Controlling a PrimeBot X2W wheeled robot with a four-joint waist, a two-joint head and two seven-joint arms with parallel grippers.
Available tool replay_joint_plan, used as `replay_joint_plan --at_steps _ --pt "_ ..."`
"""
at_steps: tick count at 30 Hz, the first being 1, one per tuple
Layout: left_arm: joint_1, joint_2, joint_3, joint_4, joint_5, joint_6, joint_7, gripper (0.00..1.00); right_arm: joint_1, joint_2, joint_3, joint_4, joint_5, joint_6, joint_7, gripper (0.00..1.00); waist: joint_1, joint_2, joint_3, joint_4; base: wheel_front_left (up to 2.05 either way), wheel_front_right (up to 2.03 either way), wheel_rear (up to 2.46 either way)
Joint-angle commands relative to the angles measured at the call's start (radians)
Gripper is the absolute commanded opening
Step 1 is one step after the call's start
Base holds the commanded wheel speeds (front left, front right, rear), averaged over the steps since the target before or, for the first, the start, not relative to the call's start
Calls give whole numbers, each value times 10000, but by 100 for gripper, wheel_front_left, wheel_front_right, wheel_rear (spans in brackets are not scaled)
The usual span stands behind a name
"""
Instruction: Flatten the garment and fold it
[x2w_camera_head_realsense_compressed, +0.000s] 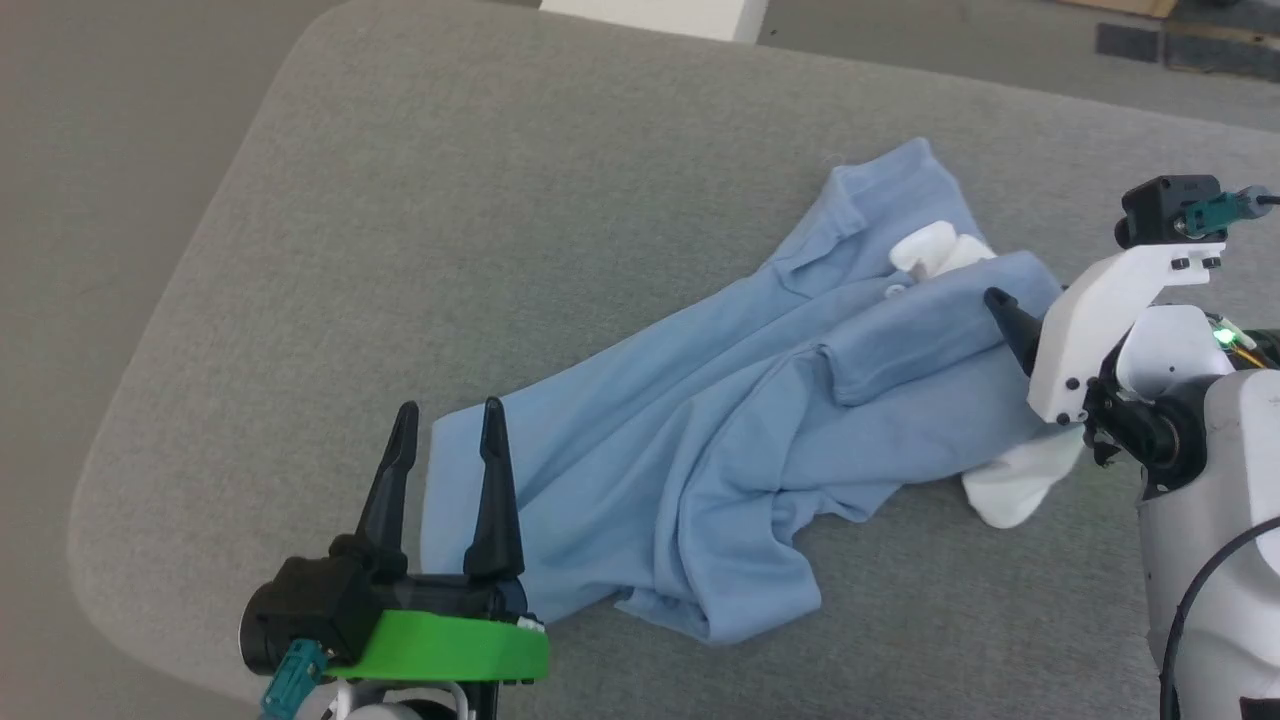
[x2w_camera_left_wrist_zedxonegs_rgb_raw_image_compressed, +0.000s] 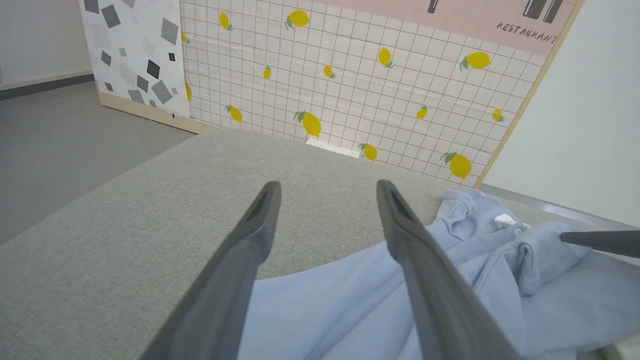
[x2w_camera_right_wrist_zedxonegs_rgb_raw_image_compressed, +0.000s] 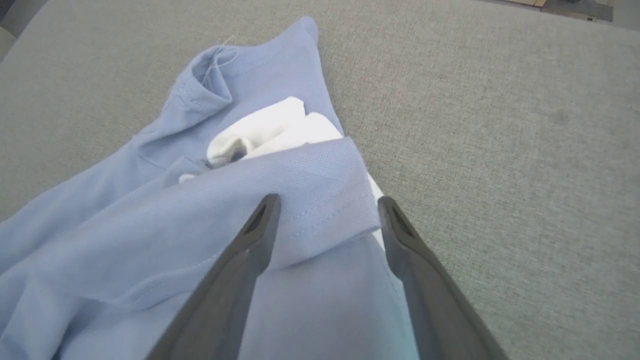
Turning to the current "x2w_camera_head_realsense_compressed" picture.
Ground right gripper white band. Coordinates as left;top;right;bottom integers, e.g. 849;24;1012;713
984;243;1227;427

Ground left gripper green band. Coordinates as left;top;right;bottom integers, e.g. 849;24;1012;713
325;397;552;689

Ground light blue garment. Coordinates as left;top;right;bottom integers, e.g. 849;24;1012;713
420;138;1088;646

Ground white box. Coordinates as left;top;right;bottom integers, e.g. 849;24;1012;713
540;0;769;44

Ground teal camera cable connector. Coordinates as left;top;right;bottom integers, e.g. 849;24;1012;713
1178;186;1280;239
260;640;329;720

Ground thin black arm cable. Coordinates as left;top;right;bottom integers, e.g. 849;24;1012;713
1158;518;1280;720

